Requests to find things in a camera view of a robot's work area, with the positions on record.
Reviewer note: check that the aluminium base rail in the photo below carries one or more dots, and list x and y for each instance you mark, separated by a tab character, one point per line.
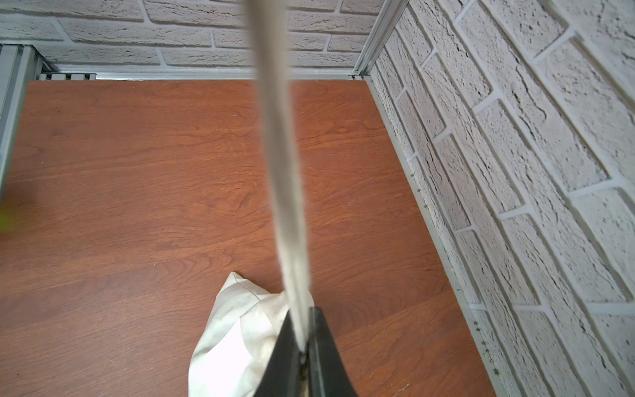
20	65

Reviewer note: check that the cream cloth drawstring soil bag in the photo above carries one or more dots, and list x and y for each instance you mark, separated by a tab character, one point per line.
231	356

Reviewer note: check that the right aluminium corner post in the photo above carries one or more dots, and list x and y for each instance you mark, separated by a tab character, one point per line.
385	23

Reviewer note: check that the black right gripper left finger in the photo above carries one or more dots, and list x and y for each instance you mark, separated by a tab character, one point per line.
282	377

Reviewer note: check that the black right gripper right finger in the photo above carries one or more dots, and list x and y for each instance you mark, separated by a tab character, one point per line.
326	374

